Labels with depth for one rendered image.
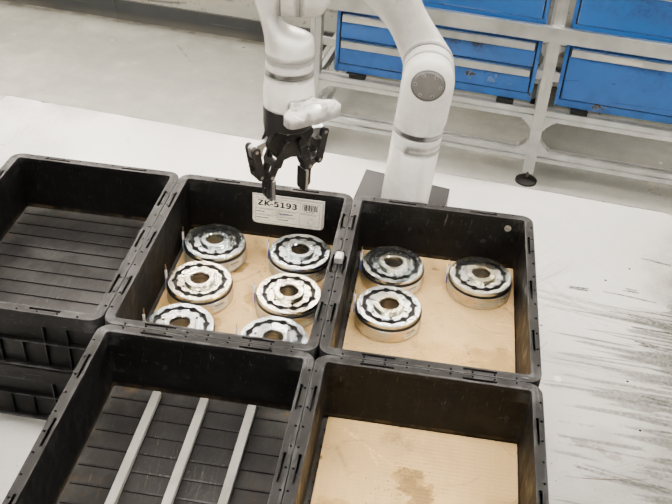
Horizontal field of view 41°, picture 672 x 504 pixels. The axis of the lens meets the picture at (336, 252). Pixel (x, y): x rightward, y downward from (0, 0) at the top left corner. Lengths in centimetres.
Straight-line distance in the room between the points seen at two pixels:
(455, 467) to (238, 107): 275
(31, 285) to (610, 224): 117
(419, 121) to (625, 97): 176
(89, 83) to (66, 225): 241
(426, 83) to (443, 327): 43
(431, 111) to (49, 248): 70
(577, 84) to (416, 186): 166
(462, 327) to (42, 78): 295
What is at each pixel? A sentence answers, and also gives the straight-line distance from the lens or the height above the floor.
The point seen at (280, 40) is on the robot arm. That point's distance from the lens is 127.
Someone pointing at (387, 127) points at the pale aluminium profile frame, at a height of 13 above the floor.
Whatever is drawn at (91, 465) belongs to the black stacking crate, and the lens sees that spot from 124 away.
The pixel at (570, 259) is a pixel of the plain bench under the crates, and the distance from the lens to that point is 187.
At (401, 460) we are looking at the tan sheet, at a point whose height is 83.
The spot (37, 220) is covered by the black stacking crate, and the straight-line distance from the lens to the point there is 168.
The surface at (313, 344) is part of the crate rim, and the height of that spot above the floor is 93.
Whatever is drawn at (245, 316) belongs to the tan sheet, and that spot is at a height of 83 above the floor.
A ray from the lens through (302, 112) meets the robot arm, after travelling 128.
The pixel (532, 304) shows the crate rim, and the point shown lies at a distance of 136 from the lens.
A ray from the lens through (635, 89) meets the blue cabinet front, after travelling 330.
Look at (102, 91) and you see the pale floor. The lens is 397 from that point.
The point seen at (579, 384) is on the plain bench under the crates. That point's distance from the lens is 159.
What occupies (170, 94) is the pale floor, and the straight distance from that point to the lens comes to 392.
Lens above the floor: 176
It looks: 36 degrees down
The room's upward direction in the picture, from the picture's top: 4 degrees clockwise
